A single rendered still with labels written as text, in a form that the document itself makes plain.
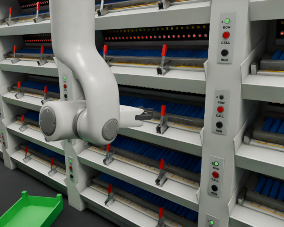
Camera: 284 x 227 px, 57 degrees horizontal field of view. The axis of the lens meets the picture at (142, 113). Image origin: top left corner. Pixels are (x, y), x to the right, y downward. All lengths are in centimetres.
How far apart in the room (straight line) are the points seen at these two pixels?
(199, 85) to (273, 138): 24
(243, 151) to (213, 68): 24
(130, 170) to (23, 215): 60
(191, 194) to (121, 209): 37
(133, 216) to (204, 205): 36
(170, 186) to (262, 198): 29
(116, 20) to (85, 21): 40
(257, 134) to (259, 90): 14
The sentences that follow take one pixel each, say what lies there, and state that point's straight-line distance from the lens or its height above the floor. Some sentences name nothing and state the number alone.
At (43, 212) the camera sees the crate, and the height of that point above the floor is 0.
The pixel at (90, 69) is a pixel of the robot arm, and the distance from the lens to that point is 51.
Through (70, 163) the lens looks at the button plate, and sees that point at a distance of 129.
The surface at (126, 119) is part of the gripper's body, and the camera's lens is 66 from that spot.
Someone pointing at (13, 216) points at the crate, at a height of 1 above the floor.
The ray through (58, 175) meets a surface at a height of 11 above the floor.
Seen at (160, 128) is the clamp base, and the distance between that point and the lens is 86.
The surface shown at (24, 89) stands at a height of 53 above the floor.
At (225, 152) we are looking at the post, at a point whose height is 48.
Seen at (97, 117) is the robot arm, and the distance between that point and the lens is 51.
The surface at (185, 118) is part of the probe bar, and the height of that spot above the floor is 53.
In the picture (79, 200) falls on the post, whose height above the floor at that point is 6.
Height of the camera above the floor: 76
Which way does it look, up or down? 14 degrees down
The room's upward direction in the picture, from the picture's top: straight up
